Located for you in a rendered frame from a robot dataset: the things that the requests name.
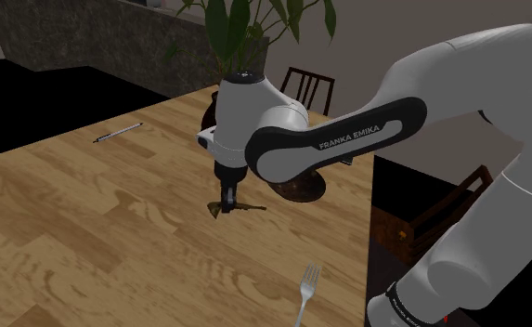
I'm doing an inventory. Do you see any olive brass leaf-shaped utensil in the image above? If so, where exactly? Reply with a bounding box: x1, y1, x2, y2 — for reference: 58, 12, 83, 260
206, 201, 268, 220

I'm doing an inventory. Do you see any dark brown round plate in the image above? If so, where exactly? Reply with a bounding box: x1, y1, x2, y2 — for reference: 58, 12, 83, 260
268, 168, 328, 204

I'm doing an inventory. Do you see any dark wooden chair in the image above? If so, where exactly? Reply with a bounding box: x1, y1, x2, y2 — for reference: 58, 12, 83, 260
370, 164, 496, 267
279, 66, 336, 117

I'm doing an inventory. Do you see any silver pen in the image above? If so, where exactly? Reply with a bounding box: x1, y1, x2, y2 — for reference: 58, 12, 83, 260
92, 122, 145, 145

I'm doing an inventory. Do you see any silver fork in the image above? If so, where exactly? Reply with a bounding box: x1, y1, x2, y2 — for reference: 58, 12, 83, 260
293, 262, 323, 327

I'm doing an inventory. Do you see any green plant in dark vase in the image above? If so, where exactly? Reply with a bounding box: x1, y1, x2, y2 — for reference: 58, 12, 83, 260
162, 0, 339, 134

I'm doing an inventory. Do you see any dark stone counter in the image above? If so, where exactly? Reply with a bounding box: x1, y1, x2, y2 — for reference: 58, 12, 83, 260
0, 0, 271, 99

